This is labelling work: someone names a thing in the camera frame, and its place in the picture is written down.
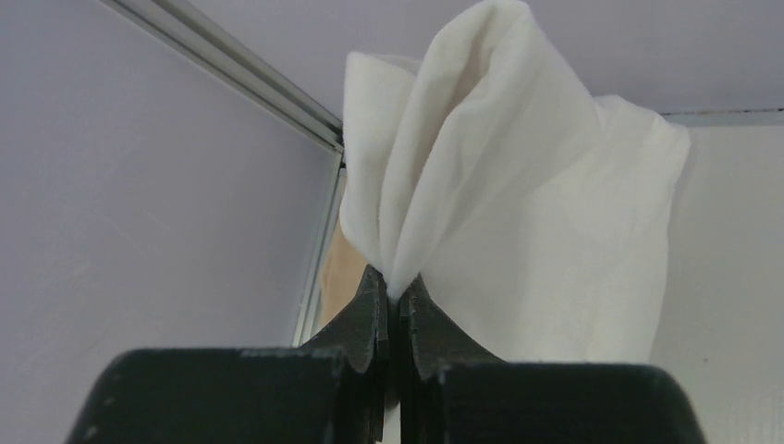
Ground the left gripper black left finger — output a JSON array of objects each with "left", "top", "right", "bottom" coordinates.
[{"left": 67, "top": 267, "right": 390, "bottom": 443}]

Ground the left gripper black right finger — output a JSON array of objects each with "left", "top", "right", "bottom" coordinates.
[{"left": 398, "top": 278, "right": 704, "bottom": 443}]

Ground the white t shirt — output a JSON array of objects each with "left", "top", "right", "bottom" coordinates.
[{"left": 340, "top": 1, "right": 692, "bottom": 363}]

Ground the folded tan t shirt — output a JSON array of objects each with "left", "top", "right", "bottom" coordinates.
[{"left": 318, "top": 223, "right": 367, "bottom": 327}]

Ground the aluminium table edge rail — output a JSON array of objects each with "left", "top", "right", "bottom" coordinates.
[{"left": 291, "top": 154, "right": 346, "bottom": 347}]

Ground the left aluminium frame post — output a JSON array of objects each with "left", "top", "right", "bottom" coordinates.
[{"left": 105, "top": 0, "right": 344, "bottom": 155}]

